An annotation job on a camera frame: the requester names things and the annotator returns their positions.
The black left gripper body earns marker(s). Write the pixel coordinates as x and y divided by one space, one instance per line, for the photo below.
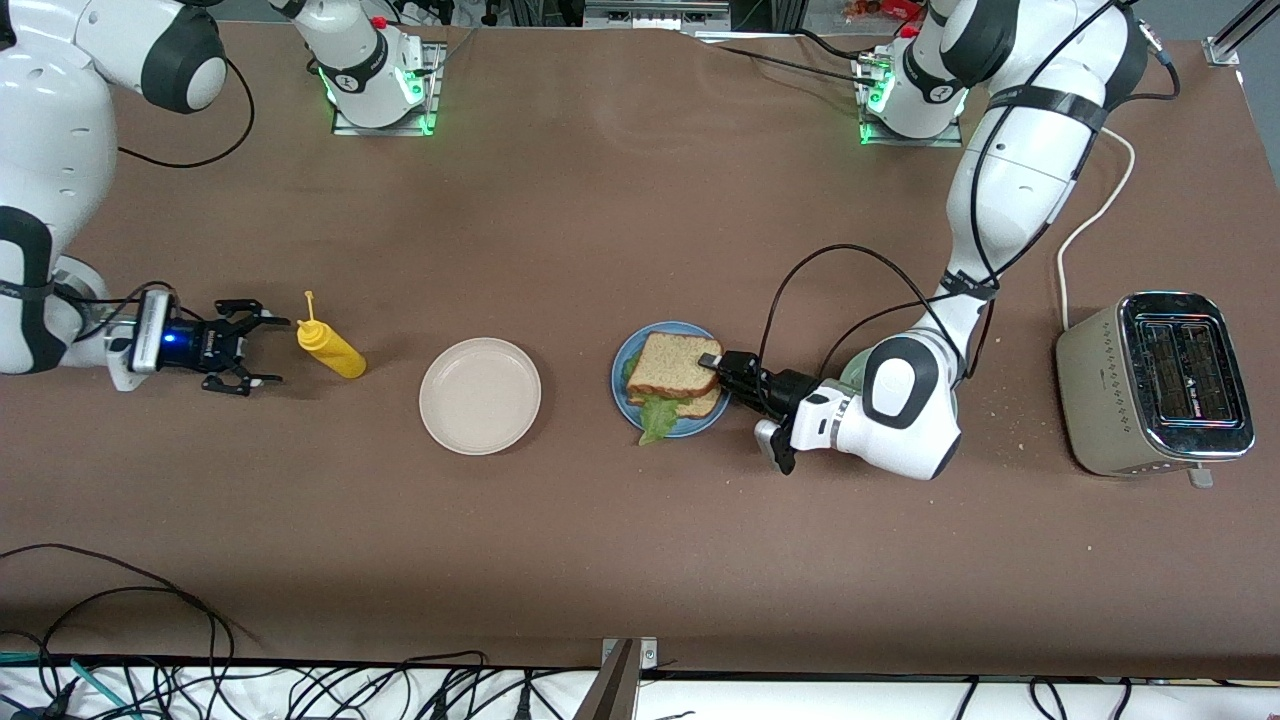
775 388

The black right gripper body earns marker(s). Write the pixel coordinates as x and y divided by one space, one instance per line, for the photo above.
207 346

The brown bread slice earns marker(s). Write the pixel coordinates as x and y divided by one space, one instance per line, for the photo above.
670 365
700 405

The green lettuce leaf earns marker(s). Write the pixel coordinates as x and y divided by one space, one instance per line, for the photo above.
658 420

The yellow mustard squeeze bottle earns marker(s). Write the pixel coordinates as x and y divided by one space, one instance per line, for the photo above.
335 355

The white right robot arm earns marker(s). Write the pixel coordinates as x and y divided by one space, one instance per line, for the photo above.
50 150

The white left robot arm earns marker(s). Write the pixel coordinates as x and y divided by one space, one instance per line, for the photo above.
1010 180

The mint green round plate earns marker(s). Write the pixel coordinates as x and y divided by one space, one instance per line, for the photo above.
855 368

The blue round plate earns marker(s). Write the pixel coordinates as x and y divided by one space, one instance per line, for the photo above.
628 405

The beige round plate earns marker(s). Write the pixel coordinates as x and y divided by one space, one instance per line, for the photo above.
480 397

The beige chrome toaster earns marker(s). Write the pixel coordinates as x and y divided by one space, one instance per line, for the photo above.
1095 400

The dark grey metal bar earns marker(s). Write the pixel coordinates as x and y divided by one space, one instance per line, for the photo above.
612 695

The grey power strip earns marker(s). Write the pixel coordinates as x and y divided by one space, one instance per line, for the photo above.
655 15

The red orange object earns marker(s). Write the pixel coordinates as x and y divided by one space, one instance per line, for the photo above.
885 10

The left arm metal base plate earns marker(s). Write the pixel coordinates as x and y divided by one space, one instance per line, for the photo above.
900 141

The small metal bracket plate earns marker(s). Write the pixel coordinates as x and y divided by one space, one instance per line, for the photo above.
648 655

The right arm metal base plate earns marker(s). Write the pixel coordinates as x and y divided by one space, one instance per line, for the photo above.
433 90

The aluminium frame profile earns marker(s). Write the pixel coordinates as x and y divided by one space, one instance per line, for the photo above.
1225 48

